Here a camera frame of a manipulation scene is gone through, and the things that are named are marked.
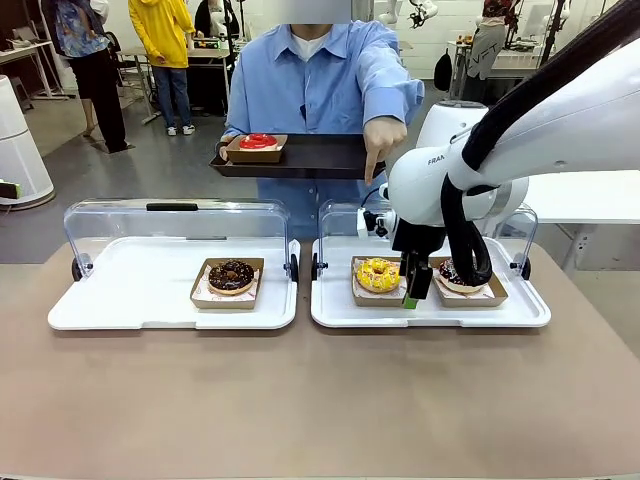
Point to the red glazed donut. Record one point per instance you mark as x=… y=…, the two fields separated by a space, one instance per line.
x=255 y=156
x=250 y=144

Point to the person in yellow hoodie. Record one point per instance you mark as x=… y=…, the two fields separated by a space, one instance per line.
x=162 y=30

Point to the background desk with metal legs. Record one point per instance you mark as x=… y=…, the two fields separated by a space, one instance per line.
x=20 y=50

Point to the mannequin with grey shirt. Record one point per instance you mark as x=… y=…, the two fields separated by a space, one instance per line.
x=485 y=45

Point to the white side table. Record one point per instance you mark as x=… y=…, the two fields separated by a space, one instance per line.
x=590 y=195

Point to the person's left forearm blue sleeve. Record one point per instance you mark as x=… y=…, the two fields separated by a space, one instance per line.
x=395 y=100

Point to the chocolate donut white drizzle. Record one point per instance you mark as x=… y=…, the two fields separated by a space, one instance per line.
x=448 y=278

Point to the person torso blue shirt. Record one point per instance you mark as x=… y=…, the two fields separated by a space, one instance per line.
x=310 y=85

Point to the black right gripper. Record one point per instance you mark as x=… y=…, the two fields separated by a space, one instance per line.
x=417 y=237

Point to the clear plastic tray lid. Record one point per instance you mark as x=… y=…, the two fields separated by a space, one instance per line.
x=125 y=222
x=340 y=222

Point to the black hanging bag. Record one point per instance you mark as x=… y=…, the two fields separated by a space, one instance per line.
x=443 y=72

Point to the black stand pole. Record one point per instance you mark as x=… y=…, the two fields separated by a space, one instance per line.
x=550 y=35

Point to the black lid hinge knob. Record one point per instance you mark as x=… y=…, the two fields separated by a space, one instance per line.
x=294 y=269
x=314 y=268
x=524 y=268
x=77 y=270

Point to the dark chocolate white-base donut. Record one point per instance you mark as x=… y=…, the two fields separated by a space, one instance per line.
x=496 y=297

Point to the white display tray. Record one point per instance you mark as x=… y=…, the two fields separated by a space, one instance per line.
x=525 y=310
x=80 y=310

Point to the yellow glazed donut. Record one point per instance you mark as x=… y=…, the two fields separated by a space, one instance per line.
x=365 y=280
x=361 y=300

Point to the person's right hand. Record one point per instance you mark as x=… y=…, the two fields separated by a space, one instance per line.
x=227 y=147

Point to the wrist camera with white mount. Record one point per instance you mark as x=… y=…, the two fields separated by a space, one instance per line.
x=361 y=225

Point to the white round air purifier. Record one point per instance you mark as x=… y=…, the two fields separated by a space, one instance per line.
x=20 y=150

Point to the black serving tray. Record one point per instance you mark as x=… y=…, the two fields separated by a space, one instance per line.
x=320 y=156

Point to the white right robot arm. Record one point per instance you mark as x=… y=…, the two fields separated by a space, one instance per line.
x=575 y=125

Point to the white background workbench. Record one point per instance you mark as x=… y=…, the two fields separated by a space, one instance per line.
x=520 y=60

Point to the person in black top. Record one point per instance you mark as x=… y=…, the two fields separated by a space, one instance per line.
x=215 y=17

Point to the person in blue patterned shirt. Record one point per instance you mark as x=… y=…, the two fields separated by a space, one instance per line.
x=82 y=30

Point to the white paper liner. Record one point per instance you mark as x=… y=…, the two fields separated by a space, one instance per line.
x=380 y=296
x=200 y=292
x=450 y=295

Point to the person's right forearm blue sleeve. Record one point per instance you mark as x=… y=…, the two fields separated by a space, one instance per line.
x=236 y=117

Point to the chocolate sprinkled donut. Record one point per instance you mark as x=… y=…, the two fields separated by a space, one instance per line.
x=200 y=303

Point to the person's left hand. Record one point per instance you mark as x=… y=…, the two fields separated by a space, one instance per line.
x=382 y=137

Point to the chocolate donut with sprinkles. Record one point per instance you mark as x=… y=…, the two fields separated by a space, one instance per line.
x=217 y=281

